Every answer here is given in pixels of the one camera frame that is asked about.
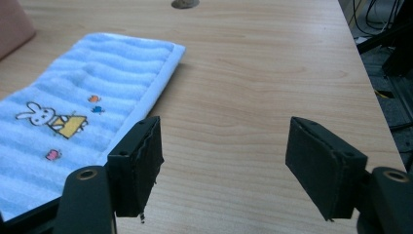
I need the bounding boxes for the blue striped rabbit towel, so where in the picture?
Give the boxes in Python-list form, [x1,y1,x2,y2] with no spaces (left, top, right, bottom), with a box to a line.
[0,31,187,222]

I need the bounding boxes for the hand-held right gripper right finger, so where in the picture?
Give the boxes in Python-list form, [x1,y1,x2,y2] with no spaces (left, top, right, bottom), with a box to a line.
[284,116,369,222]

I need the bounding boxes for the black metal stand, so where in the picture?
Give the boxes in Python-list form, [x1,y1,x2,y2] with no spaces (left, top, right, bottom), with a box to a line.
[356,0,413,78]

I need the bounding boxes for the black cables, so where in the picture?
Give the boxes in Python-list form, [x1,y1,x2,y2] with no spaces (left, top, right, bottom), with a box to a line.
[352,0,403,37]

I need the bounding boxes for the grey round table grommet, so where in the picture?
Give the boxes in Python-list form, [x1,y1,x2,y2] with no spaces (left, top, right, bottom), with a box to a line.
[170,0,201,10]

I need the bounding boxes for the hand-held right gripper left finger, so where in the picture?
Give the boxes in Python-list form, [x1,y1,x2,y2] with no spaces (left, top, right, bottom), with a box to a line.
[106,115,165,224]

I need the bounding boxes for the pink folded cloth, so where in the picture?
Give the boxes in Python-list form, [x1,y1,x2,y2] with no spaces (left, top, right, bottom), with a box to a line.
[0,0,37,61]

